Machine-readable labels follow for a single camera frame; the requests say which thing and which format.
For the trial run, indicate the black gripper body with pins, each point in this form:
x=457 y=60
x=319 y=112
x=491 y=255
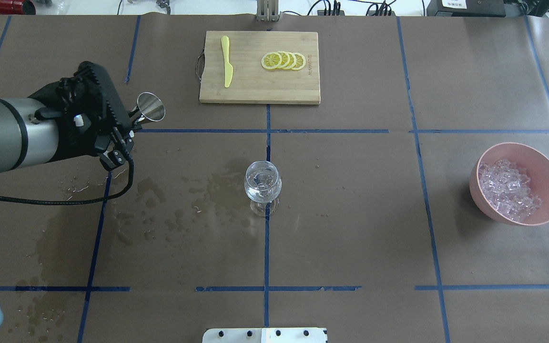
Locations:
x=51 y=97

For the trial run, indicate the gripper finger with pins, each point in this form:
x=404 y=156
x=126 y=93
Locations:
x=132 y=120
x=114 y=152

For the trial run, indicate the steel jigger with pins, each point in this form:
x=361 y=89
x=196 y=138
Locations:
x=152 y=107

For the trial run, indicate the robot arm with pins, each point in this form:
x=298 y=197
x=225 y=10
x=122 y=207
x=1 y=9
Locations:
x=26 y=140

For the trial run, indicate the clear wine glass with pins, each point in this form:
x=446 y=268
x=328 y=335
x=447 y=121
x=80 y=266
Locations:
x=262 y=185

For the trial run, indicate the clear ice cubes pile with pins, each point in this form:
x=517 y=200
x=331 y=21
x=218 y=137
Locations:
x=507 y=187

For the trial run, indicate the yellow plastic knife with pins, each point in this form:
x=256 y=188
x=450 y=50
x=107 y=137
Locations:
x=228 y=67

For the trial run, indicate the bamboo cutting board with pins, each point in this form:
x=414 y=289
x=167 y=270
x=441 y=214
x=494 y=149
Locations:
x=251 y=83

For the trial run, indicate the red canister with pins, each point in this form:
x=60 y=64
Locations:
x=17 y=7

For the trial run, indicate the lemon slice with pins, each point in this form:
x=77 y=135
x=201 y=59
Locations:
x=292 y=61
x=299 y=62
x=285 y=61
x=271 y=61

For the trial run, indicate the pink bowl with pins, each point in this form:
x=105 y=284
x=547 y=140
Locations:
x=525 y=157

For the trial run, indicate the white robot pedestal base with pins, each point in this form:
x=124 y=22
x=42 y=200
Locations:
x=266 y=335

